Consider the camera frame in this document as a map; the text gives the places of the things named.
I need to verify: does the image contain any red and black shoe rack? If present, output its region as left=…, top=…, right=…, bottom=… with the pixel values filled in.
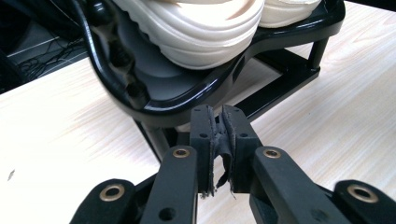
left=72, top=0, right=347, bottom=162

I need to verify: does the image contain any cream clog shoe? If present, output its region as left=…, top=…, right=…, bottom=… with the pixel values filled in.
left=112, top=0, right=265, bottom=71
left=258, top=0, right=322, bottom=30

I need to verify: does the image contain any tangle of black floor cables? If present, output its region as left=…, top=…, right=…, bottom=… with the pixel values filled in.
left=17, top=35, right=90, bottom=80

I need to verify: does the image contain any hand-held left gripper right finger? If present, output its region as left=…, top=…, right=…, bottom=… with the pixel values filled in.
left=221, top=104, right=264, bottom=194

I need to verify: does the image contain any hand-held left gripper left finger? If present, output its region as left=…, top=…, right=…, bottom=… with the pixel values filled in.
left=189, top=104, right=219, bottom=199

